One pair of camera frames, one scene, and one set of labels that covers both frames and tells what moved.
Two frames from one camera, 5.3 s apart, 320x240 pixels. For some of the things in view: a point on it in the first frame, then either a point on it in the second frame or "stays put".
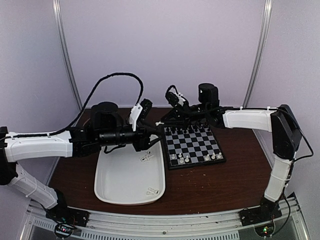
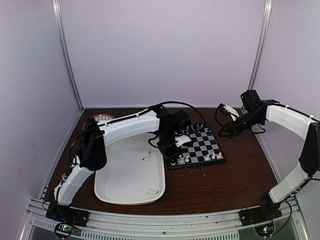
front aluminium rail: x=209 y=225 stays put
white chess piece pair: x=151 y=191 stays put
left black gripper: x=142 y=141 → x=168 y=155
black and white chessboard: x=191 y=145 stays put
